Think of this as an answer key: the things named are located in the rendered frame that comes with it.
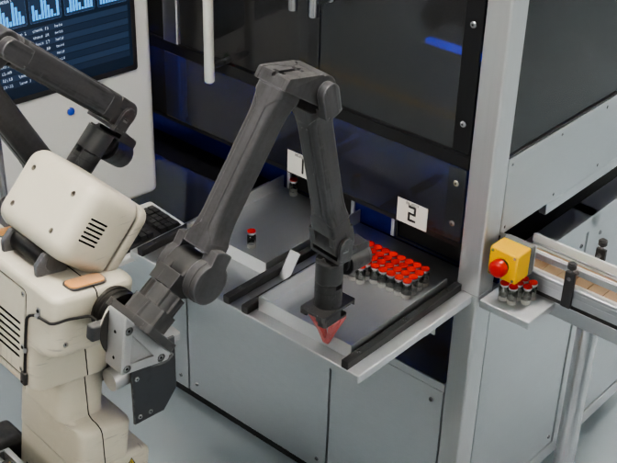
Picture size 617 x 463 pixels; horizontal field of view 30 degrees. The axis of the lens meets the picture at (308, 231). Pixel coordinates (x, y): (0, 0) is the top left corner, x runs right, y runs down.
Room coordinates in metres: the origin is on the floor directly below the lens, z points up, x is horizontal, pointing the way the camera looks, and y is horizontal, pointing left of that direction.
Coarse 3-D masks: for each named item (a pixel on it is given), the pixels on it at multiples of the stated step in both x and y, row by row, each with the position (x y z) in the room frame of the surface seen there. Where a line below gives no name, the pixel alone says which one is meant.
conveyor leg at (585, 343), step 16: (576, 336) 2.13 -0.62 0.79; (592, 336) 2.11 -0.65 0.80; (576, 352) 2.13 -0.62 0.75; (592, 352) 2.12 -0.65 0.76; (576, 368) 2.12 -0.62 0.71; (576, 384) 2.12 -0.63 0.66; (576, 400) 2.11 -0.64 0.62; (576, 416) 2.11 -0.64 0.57; (560, 432) 2.13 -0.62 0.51; (576, 432) 2.12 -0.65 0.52; (560, 448) 2.12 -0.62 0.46; (576, 448) 2.12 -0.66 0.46
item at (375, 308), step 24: (288, 288) 2.14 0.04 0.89; (312, 288) 2.15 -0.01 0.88; (360, 288) 2.16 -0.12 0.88; (384, 288) 2.16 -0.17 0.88; (432, 288) 2.12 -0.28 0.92; (264, 312) 2.06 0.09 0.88; (288, 312) 2.01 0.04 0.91; (360, 312) 2.07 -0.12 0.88; (384, 312) 2.07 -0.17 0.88; (408, 312) 2.05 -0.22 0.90; (312, 336) 1.97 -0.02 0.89; (336, 336) 1.93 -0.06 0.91; (360, 336) 1.98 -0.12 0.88
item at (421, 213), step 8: (400, 200) 2.29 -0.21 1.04; (408, 200) 2.27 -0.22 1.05; (400, 208) 2.28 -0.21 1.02; (408, 208) 2.27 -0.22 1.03; (416, 208) 2.26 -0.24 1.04; (424, 208) 2.24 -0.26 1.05; (400, 216) 2.28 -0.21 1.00; (416, 216) 2.25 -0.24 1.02; (424, 216) 2.24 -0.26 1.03; (416, 224) 2.25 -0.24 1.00; (424, 224) 2.24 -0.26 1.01
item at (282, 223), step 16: (256, 192) 2.55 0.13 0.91; (272, 192) 2.59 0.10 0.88; (288, 192) 2.60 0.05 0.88; (256, 208) 2.51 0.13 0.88; (272, 208) 2.51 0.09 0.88; (288, 208) 2.52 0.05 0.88; (304, 208) 2.52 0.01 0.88; (192, 224) 2.37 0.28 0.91; (240, 224) 2.43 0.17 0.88; (256, 224) 2.43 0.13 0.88; (272, 224) 2.43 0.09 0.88; (288, 224) 2.44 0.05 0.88; (304, 224) 2.44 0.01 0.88; (240, 240) 2.35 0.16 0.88; (256, 240) 2.36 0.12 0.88; (272, 240) 2.36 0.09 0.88; (288, 240) 2.36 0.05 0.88; (304, 240) 2.31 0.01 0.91; (240, 256) 2.26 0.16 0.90; (256, 256) 2.28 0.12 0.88; (272, 256) 2.28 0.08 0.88
